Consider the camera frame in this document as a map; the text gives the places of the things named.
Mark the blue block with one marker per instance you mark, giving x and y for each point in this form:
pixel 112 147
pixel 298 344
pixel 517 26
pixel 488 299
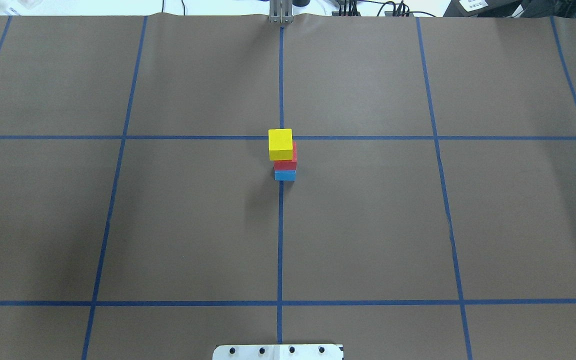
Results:
pixel 285 175

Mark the red block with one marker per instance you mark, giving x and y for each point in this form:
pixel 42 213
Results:
pixel 288 164

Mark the yellow block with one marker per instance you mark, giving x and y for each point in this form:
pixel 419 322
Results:
pixel 280 144

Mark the black box with label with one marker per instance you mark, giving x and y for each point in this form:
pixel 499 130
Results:
pixel 481 8

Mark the aluminium frame post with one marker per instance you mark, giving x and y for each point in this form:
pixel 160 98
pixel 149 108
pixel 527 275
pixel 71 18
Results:
pixel 281 11

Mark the white camera pole base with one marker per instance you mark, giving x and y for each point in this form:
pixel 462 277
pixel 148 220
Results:
pixel 313 351

